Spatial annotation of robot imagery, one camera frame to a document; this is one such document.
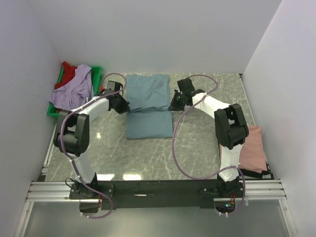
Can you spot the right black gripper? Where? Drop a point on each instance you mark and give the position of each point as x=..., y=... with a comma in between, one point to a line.
x=174, y=106

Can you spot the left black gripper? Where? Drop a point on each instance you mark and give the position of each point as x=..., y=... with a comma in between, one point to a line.
x=125, y=107

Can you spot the blue t-shirt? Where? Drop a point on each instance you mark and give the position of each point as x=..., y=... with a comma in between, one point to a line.
x=149, y=100

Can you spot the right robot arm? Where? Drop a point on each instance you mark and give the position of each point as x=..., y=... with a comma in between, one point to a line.
x=231, y=131

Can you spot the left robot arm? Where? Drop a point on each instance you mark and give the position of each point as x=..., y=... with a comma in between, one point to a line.
x=73, y=135

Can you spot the green plastic bin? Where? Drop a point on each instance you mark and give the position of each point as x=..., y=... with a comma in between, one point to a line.
x=96, y=80

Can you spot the lavender t-shirt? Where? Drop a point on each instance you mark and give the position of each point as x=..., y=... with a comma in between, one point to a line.
x=76, y=92

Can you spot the red t-shirt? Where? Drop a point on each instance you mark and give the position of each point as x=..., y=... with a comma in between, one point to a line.
x=67, y=76

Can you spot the folded pink t-shirt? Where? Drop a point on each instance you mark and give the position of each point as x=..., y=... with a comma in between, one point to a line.
x=252, y=155

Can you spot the black base beam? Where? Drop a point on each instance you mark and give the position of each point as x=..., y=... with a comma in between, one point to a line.
x=151, y=194

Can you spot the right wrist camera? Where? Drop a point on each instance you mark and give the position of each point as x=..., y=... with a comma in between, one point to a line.
x=186, y=86

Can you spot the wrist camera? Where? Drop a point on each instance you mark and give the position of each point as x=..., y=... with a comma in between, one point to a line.
x=186, y=86
x=112, y=87

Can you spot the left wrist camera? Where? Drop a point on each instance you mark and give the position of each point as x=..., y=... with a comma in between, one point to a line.
x=112, y=87

